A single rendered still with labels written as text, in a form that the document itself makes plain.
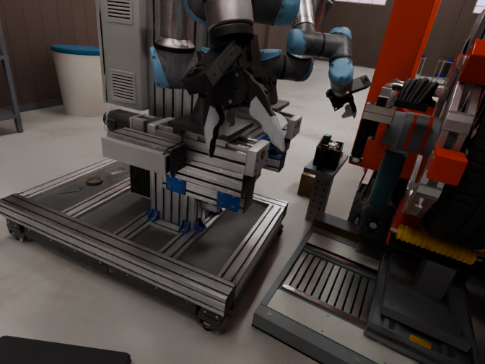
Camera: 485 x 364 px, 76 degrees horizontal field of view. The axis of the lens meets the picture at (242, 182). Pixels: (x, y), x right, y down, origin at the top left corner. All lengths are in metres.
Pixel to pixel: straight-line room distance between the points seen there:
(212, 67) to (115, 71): 1.00
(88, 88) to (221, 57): 3.54
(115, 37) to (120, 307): 1.10
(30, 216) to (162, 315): 0.78
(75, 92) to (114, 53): 2.61
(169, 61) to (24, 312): 1.15
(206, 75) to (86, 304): 1.27
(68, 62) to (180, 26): 3.04
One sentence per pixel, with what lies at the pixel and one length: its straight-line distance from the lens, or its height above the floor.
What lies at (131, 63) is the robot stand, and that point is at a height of 0.95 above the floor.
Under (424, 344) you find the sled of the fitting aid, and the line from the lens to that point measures 1.42.
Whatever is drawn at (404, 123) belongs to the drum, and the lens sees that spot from 1.23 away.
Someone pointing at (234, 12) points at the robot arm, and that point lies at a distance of 0.52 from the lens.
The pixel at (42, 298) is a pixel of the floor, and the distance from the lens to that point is 1.64.
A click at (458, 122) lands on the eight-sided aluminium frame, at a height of 0.96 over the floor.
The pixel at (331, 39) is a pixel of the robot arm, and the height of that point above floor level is 1.12.
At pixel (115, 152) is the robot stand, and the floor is 0.69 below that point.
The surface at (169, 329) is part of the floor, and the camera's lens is 1.42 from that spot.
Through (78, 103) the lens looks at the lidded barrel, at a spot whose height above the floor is 0.16.
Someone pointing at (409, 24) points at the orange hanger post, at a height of 1.22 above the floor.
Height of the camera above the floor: 1.12
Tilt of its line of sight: 26 degrees down
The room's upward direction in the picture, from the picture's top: 7 degrees clockwise
